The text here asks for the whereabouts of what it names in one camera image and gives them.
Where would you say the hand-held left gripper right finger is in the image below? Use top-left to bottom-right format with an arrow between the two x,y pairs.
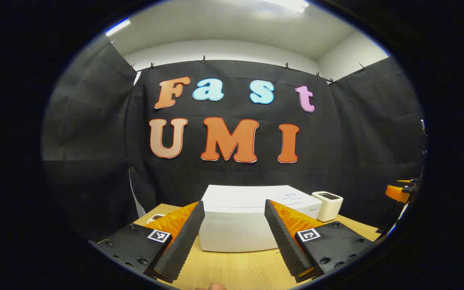
264,199 -> 376,284

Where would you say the white microwave oven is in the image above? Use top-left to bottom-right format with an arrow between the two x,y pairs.
199,184 -> 323,253

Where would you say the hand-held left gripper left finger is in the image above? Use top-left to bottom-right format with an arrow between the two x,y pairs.
90,201 -> 206,284

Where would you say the white board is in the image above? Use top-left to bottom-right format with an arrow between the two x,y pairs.
389,203 -> 409,236

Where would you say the white toaster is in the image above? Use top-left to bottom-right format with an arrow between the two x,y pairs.
312,191 -> 344,222

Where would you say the ceiling light strip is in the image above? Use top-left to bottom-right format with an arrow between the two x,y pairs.
264,0 -> 310,13
105,18 -> 131,37

